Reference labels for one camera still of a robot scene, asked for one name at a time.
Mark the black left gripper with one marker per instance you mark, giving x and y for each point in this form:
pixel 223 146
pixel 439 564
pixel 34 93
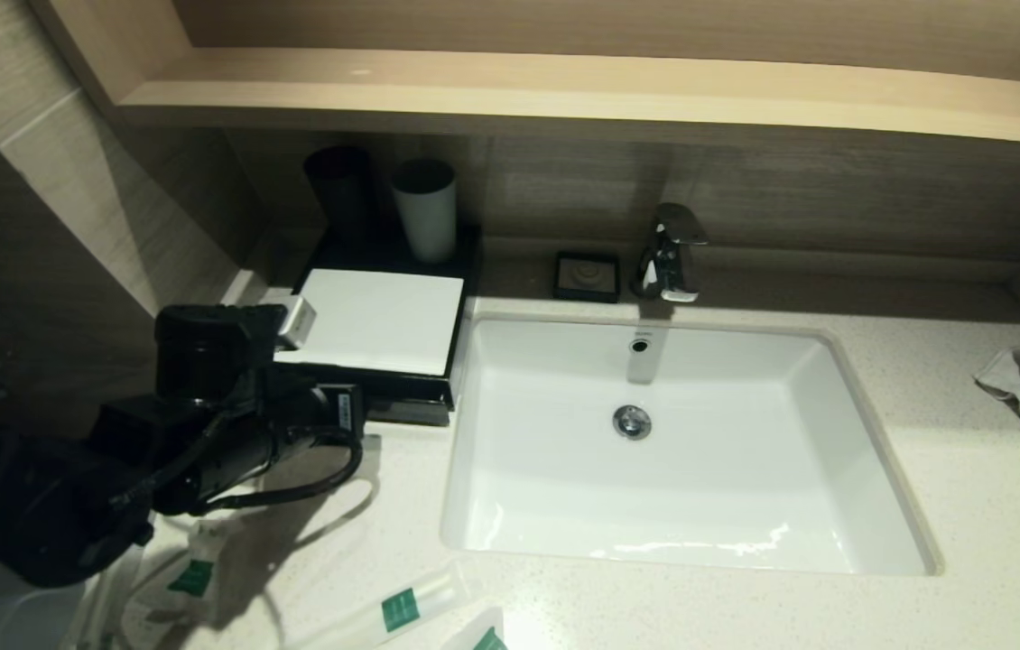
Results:
pixel 293 429

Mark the black glossy box drawer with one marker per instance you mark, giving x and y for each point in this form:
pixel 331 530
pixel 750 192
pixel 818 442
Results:
pixel 411 411

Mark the black plastic cup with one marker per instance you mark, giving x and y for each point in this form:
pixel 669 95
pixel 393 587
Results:
pixel 343 199

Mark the small square green-label packet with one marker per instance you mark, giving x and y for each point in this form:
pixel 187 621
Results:
pixel 192 578

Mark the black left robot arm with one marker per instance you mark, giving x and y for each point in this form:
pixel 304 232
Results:
pixel 113 442

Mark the black amenity drawer box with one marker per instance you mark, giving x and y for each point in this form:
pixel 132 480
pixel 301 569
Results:
pixel 356 255

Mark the light grey plastic cup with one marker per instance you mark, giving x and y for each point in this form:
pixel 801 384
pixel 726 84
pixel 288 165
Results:
pixel 427 221

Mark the wide toothbrush packet green label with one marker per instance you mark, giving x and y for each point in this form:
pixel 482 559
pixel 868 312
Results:
pixel 393 609

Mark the small packet green corner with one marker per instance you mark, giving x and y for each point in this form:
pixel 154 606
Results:
pixel 478 636

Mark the black square soap dish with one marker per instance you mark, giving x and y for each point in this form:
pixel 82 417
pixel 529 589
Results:
pixel 586 275

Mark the chrome sink drain stopper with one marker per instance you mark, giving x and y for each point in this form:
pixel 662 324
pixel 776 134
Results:
pixel 632 422

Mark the long slim toothbrush packet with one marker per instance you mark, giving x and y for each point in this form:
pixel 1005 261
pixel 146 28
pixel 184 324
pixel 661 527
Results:
pixel 104 614

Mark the chrome sink faucet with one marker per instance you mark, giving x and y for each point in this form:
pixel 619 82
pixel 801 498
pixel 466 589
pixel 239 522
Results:
pixel 671 257

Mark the white ceramic sink basin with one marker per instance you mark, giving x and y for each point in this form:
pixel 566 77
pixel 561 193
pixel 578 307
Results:
pixel 700 506

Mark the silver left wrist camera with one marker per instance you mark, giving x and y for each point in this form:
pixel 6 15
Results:
pixel 298 320

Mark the wooden wall shelf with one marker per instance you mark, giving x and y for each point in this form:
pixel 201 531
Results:
pixel 564 90

